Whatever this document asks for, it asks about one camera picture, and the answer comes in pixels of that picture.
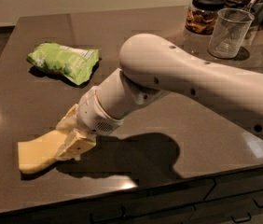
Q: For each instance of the green snack bag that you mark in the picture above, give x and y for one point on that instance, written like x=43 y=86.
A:
x=74 y=64

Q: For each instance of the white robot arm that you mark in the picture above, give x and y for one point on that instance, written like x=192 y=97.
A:
x=149 y=67

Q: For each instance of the glass jar with black lid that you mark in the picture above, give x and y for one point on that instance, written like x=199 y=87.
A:
x=202 y=15

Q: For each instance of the clear plastic measuring cup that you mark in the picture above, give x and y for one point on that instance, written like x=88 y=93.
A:
x=231 y=27

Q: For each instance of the dark drawer cabinet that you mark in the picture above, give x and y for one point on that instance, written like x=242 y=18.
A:
x=231 y=198

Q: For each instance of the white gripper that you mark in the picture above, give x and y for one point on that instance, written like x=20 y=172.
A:
x=91 y=114

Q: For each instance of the yellow wavy sponge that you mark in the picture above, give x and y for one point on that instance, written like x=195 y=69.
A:
x=38 y=154

